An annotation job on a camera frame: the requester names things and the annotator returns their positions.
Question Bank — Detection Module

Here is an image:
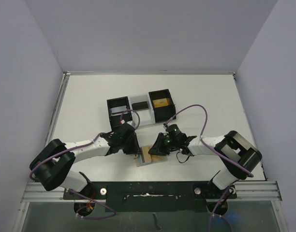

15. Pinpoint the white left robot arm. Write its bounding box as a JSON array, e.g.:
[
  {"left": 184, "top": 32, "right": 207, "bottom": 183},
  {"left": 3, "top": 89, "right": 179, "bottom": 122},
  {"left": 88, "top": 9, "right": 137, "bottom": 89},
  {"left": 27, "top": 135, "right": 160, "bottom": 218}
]
[{"left": 30, "top": 123, "right": 141, "bottom": 199}]

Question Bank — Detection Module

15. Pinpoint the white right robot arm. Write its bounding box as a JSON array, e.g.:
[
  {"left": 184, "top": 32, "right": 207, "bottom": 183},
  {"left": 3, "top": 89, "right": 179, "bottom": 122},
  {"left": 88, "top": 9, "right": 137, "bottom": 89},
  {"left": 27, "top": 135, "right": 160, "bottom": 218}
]
[{"left": 148, "top": 124, "right": 262, "bottom": 198}]

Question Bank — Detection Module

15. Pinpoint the silver card in tray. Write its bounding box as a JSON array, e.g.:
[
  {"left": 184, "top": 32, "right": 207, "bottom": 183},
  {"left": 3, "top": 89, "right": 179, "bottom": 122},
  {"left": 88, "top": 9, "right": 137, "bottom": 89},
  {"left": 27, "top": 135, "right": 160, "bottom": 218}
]
[{"left": 110, "top": 105, "right": 128, "bottom": 116}]

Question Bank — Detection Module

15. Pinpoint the black card in tray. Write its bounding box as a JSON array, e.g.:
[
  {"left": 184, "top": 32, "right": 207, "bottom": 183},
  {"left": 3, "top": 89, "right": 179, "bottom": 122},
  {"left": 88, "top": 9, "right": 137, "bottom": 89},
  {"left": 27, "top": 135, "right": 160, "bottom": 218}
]
[{"left": 132, "top": 101, "right": 149, "bottom": 111}]

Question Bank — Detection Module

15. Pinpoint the gold credit card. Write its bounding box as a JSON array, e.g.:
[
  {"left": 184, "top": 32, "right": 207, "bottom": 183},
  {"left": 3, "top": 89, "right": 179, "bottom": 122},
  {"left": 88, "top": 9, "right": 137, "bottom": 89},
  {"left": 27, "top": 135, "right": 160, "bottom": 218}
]
[{"left": 152, "top": 98, "right": 172, "bottom": 108}]

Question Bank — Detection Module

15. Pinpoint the black right tray compartment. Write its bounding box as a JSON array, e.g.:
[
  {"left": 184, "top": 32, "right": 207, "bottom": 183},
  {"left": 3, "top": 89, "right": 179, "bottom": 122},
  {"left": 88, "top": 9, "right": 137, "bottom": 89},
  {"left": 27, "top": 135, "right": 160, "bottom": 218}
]
[{"left": 148, "top": 89, "right": 176, "bottom": 123}]

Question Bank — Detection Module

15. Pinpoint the black tray compartment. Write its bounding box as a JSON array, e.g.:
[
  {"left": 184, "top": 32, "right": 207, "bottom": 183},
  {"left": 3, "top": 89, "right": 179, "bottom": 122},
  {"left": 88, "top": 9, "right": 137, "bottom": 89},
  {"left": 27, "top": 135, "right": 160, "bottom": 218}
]
[
  {"left": 148, "top": 89, "right": 176, "bottom": 123},
  {"left": 106, "top": 96, "right": 130, "bottom": 130}
]

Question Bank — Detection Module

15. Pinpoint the black left tray compartment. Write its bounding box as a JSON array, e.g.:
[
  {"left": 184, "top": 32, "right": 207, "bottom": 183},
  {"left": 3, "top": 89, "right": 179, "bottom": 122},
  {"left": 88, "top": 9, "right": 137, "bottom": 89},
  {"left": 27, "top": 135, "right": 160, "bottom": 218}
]
[{"left": 106, "top": 96, "right": 130, "bottom": 130}]

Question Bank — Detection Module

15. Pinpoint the white middle tray compartment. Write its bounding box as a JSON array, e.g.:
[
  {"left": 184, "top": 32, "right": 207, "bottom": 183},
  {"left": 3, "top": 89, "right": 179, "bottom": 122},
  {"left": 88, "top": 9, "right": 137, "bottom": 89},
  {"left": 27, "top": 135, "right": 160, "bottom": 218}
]
[{"left": 128, "top": 93, "right": 155, "bottom": 127}]

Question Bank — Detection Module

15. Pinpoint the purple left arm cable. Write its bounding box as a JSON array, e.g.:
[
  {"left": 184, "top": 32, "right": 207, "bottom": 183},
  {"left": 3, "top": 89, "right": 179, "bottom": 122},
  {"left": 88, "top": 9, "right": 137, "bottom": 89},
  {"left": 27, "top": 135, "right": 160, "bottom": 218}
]
[{"left": 29, "top": 109, "right": 142, "bottom": 220}]

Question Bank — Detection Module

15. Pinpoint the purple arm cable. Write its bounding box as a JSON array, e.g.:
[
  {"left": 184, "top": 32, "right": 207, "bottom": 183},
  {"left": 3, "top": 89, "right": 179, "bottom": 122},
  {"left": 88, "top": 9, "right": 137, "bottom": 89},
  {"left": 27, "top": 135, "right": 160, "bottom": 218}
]
[
  {"left": 29, "top": 109, "right": 142, "bottom": 220},
  {"left": 166, "top": 104, "right": 254, "bottom": 232}
]

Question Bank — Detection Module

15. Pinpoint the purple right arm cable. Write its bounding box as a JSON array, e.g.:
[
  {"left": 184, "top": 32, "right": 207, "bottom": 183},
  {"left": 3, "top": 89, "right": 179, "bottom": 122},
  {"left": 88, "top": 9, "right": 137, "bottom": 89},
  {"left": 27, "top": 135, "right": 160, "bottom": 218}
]
[{"left": 166, "top": 104, "right": 254, "bottom": 232}]

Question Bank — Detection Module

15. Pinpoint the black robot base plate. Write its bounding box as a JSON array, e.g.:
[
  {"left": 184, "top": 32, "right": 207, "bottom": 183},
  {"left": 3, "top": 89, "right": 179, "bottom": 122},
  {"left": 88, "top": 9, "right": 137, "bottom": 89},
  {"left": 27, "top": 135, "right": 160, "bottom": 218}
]
[{"left": 63, "top": 181, "right": 237, "bottom": 213}]

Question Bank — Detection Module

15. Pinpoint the aluminium table edge rail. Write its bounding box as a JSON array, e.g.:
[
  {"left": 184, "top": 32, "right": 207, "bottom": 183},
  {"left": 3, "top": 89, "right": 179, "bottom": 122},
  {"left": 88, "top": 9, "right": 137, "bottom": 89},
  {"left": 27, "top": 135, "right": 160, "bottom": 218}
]
[{"left": 44, "top": 72, "right": 70, "bottom": 148}]

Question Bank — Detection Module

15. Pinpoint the front aluminium rail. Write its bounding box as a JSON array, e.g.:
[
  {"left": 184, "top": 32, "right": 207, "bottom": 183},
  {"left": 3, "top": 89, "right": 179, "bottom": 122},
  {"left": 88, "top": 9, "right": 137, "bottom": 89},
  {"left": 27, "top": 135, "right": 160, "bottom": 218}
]
[{"left": 21, "top": 181, "right": 281, "bottom": 203}]

